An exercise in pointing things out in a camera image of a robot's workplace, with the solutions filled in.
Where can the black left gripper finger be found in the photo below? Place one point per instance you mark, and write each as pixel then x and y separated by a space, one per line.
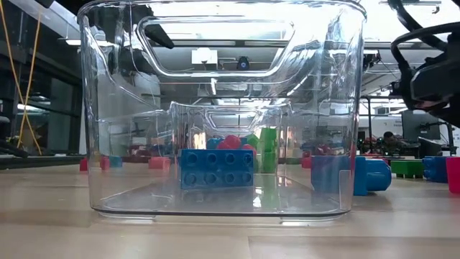
pixel 158 36

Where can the clear plastic bin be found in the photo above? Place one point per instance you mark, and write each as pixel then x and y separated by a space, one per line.
pixel 179 126
pixel 108 126

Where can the large blue toy brick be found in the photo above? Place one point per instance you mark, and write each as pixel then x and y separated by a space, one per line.
pixel 212 144
pixel 373 176

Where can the black computer monitor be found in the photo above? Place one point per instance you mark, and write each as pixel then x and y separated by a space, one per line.
pixel 420 127

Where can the white box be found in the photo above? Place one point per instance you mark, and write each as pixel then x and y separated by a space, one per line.
pixel 204 56

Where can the black office chair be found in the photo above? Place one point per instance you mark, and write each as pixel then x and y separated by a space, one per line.
pixel 429 147

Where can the ceiling light strip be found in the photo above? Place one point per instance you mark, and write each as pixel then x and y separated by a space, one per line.
pixel 73 42

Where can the person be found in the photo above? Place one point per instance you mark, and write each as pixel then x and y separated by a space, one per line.
pixel 388 138

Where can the black ceiling-mounted device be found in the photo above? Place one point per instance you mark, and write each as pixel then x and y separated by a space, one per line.
pixel 372 61

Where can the small green toy brick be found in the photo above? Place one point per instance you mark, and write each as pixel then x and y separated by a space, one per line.
pixel 406 169

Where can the small orange toy brick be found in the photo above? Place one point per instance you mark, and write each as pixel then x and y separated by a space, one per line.
pixel 160 163

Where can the small red toy brick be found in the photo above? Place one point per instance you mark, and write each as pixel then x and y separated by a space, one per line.
pixel 83 164

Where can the large red toy brick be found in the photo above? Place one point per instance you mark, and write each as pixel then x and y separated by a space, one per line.
pixel 231 141
pixel 248 148

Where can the black vertical post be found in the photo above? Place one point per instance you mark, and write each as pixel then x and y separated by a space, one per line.
pixel 369 122

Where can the black aluminium table frame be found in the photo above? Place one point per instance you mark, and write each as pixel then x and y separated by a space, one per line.
pixel 36 162

